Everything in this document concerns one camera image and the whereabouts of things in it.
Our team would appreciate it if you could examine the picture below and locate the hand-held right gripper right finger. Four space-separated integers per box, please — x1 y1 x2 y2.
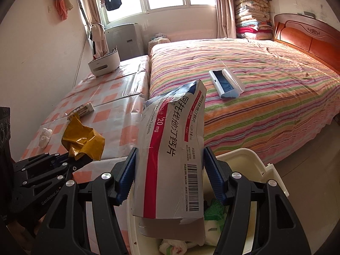
203 146 312 255

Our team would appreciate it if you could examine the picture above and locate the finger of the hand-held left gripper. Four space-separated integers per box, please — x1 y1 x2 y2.
13 152 72 177
23 156 93 195

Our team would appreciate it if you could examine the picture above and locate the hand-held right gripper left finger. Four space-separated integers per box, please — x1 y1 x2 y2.
33 147 139 255

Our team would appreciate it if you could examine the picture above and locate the white tissue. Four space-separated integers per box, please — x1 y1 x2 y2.
39 128 53 148

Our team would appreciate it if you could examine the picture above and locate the cream plastic bin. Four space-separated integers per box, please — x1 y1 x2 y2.
125 149 290 255

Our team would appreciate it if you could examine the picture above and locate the green plastic wrapper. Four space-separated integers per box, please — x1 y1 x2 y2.
204 199 227 221

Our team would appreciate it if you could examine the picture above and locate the white red medicine box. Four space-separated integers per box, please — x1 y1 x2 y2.
132 80 206 247

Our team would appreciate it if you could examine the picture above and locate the yellow wrapper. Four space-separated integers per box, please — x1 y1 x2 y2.
61 113 106 161

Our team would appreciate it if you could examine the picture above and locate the small printed carton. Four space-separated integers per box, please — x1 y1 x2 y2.
66 103 94 120

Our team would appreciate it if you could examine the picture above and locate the white printed packet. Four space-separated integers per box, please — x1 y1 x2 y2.
159 238 188 255

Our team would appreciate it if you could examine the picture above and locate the black device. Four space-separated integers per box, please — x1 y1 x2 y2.
0 107 15 165

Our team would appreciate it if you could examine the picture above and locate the orange checked tablecloth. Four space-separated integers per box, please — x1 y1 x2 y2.
20 54 151 255

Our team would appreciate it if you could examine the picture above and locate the white and blue plastic case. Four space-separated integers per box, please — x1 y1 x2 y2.
208 68 242 100

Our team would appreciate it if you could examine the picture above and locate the striped bed sheet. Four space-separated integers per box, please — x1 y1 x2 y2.
149 38 340 165

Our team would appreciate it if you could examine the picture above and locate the white tabletop appliance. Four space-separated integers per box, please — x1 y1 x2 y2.
88 46 120 77

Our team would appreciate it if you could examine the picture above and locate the grey portable air conditioner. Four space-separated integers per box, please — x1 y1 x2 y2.
105 23 144 59

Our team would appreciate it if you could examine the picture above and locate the floral cloth bundle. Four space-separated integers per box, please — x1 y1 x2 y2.
149 33 170 54

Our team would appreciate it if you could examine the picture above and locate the beige curtain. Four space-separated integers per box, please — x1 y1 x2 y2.
215 0 237 39
76 0 108 56

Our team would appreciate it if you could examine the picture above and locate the orange hanging cloth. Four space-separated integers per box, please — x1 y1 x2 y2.
52 0 74 21

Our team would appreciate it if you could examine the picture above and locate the wooden bed headboard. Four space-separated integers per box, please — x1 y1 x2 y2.
273 13 340 71

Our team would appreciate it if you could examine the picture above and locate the stack of folded quilts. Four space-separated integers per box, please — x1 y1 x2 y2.
234 0 274 40

